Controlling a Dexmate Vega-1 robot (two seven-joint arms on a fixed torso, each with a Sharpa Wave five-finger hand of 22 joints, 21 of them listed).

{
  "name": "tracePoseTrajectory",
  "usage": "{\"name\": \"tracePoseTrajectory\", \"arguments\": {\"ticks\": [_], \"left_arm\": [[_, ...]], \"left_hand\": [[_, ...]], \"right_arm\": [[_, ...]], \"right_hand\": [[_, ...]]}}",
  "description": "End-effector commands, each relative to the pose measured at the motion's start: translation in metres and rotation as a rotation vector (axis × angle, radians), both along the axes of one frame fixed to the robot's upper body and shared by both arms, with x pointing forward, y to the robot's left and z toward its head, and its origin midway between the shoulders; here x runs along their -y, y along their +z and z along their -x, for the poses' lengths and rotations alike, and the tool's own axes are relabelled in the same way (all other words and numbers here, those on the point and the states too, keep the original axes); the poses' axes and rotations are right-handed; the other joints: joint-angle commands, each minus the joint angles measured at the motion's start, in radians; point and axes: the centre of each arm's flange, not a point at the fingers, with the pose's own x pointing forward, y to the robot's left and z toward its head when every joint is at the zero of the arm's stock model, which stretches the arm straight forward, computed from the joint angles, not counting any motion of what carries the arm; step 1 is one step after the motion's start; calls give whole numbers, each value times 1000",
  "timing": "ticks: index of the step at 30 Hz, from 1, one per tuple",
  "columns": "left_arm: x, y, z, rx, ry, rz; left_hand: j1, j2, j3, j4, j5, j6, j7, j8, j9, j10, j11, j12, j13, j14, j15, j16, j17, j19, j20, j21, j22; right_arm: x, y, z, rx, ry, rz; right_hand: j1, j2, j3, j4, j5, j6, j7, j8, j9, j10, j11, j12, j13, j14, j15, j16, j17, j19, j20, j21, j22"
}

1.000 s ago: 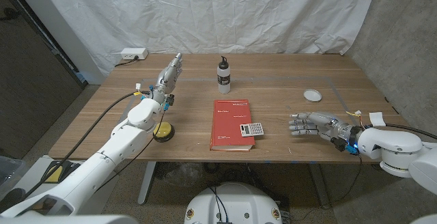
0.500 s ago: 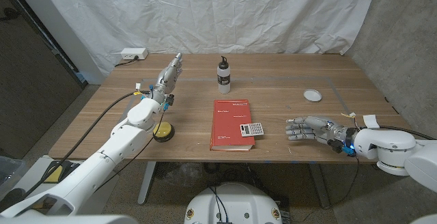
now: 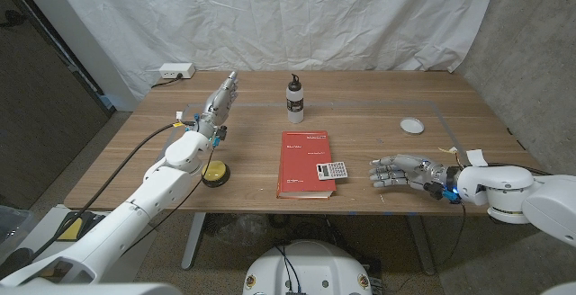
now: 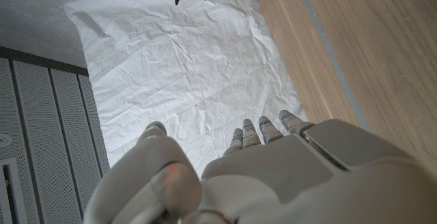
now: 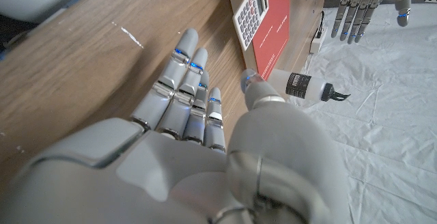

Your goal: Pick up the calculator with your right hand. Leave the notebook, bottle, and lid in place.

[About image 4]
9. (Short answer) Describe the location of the white wrinkled backdrop sheet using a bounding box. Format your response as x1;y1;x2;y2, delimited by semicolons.
63;0;308;179

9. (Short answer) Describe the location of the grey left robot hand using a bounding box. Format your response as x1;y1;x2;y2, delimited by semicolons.
83;109;437;224

